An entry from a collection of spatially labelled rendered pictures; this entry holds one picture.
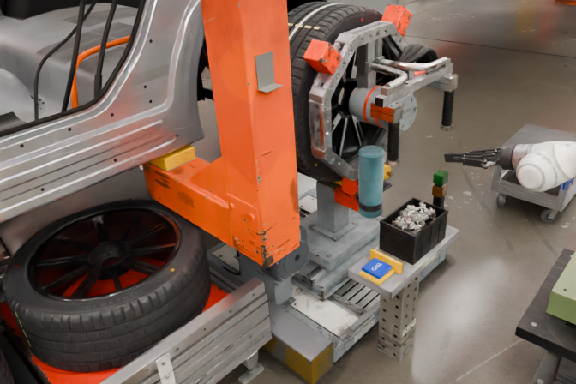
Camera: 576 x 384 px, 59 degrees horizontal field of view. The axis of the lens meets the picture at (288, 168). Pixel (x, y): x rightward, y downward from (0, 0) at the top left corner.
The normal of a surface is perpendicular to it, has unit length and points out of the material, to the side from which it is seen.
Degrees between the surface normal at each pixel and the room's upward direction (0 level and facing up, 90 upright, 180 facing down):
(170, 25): 90
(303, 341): 0
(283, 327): 0
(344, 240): 0
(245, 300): 90
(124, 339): 90
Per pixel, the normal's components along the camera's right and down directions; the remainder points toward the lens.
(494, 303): -0.06, -0.88
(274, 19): 0.71, 0.29
